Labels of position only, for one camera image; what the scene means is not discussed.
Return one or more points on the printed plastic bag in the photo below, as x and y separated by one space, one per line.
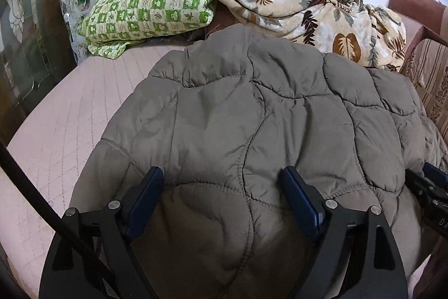
75 1

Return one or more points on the olive grey puffer jacket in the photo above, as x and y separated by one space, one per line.
245 110

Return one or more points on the green checked pillow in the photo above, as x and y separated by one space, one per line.
147 8

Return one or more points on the leaf print fleece blanket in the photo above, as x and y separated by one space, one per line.
280 1

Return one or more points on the beige striped cushion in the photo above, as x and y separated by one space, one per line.
430 74

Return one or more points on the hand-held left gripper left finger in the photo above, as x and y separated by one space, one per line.
145 201

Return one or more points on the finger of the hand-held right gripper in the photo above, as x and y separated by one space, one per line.
416 181
436 172

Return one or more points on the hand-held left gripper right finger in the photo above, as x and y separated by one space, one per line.
297 197

